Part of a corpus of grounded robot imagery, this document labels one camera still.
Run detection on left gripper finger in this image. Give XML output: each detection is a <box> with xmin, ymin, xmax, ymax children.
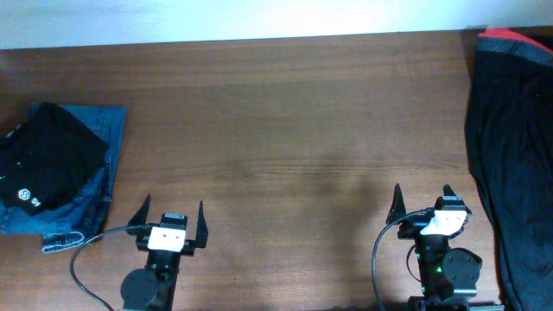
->
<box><xmin>128</xmin><ymin>194</ymin><xmax>151</xmax><ymax>226</ymax></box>
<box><xmin>194</xmin><ymin>200</ymin><xmax>208</xmax><ymax>249</ymax></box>

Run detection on black leggings red grey waistband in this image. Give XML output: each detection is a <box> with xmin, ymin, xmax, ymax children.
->
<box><xmin>477</xmin><ymin>29</ymin><xmax>552</xmax><ymax>67</ymax></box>

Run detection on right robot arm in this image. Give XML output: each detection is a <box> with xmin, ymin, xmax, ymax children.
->
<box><xmin>383</xmin><ymin>184</ymin><xmax>505</xmax><ymax>310</ymax></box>

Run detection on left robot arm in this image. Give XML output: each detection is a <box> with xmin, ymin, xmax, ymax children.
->
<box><xmin>120</xmin><ymin>196</ymin><xmax>208</xmax><ymax>311</ymax></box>

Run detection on folded blue jeans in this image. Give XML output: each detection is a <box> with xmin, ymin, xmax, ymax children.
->
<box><xmin>1</xmin><ymin>105</ymin><xmax>126</xmax><ymax>253</ymax></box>

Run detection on black garment pile right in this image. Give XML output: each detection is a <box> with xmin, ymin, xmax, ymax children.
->
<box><xmin>465</xmin><ymin>51</ymin><xmax>552</xmax><ymax>311</ymax></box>

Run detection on folded black shirt with logo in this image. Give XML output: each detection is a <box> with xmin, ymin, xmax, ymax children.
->
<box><xmin>1</xmin><ymin>104</ymin><xmax>108</xmax><ymax>216</ymax></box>

